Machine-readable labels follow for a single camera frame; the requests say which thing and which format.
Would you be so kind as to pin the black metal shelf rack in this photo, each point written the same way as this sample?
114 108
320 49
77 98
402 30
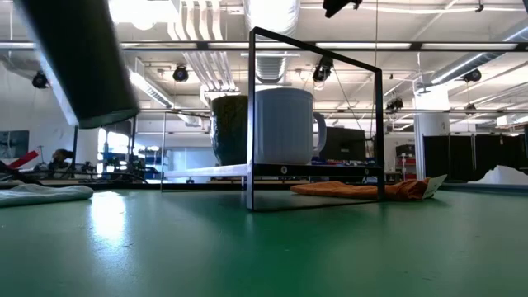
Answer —
251 123

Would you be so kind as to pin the white ribbed mug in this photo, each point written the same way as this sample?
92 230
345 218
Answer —
284 128

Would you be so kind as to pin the dark green textured mug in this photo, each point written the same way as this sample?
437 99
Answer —
231 132

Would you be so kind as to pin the black monitor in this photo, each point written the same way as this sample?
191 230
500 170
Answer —
342 144

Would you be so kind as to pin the black ceiling spotlight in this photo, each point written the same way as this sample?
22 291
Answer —
180 73
40 80
321 71
394 105
472 76

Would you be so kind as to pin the orange cloth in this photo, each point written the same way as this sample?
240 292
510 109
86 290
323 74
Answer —
363 190

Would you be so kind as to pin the white pillar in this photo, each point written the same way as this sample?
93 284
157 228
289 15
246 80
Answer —
431 136

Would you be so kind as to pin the white cloth tag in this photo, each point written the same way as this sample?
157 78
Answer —
436 185

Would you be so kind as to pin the person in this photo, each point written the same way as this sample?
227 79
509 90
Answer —
62 156

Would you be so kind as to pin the black partition curtain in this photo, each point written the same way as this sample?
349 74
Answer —
474 156

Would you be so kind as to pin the light grey cloth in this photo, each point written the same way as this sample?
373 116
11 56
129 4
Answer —
41 194

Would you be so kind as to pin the red object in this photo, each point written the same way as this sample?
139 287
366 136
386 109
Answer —
24 159

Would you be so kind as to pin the silver ventilation duct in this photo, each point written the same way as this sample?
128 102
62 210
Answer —
272 24

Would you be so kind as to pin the black overhead camera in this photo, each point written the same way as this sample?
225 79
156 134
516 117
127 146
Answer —
336 6

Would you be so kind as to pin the wall picture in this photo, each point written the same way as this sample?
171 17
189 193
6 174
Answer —
14 144

